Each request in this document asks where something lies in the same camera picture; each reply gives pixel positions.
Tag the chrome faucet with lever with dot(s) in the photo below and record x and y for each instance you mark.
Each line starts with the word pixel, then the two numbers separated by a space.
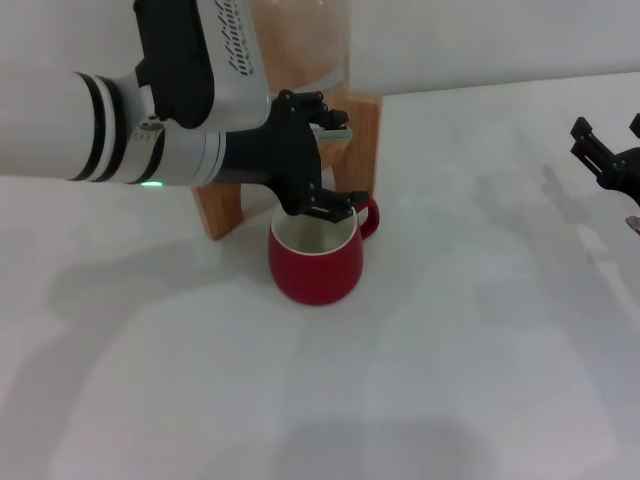
pixel 336 133

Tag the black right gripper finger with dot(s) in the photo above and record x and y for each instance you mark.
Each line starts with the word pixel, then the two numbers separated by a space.
pixel 636 125
pixel 594 147

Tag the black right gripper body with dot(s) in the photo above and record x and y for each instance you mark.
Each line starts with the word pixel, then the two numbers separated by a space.
pixel 625 172

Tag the wooden dispenser stand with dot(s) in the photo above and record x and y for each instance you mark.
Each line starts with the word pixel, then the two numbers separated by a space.
pixel 360 150

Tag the red ceramic cup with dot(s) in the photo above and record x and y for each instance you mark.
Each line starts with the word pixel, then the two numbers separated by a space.
pixel 315 275

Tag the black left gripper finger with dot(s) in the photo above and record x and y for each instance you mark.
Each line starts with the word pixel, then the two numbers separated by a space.
pixel 315 107
pixel 330 205

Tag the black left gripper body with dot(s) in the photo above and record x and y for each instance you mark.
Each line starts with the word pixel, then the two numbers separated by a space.
pixel 280 155

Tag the glass water dispenser jar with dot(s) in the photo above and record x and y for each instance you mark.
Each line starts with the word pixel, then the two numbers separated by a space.
pixel 305 45

